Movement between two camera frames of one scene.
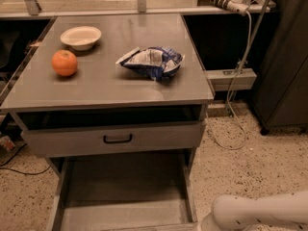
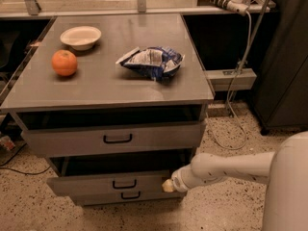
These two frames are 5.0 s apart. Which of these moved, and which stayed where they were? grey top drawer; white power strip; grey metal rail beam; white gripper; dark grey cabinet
Moved: white gripper
Stayed: grey metal rail beam; white power strip; grey top drawer; dark grey cabinet
